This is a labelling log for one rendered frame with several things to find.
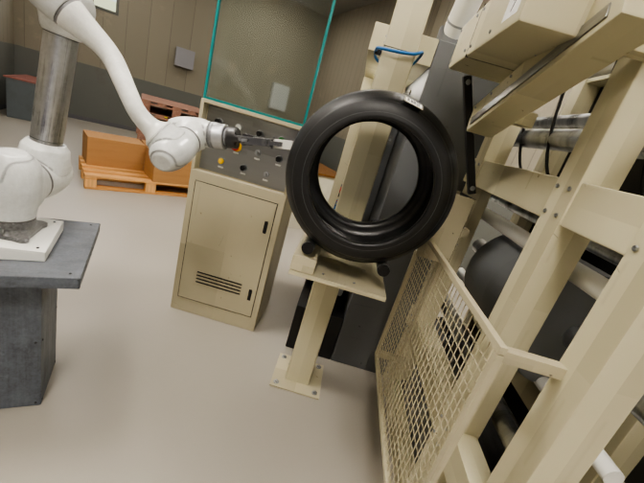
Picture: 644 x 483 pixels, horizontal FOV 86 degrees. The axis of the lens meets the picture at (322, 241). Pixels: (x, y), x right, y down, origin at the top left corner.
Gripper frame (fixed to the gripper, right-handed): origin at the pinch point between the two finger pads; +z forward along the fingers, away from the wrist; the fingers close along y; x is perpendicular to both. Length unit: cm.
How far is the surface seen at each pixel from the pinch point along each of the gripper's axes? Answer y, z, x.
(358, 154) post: 27.6, 27.0, 1.8
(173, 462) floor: -31, -26, 119
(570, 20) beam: -34, 66, -35
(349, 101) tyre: -10.2, 21.1, -15.8
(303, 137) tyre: -10.4, 8.2, -3.5
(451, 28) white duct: 80, 64, -62
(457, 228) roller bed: 21, 72, 26
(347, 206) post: 27.6, 25.4, 24.6
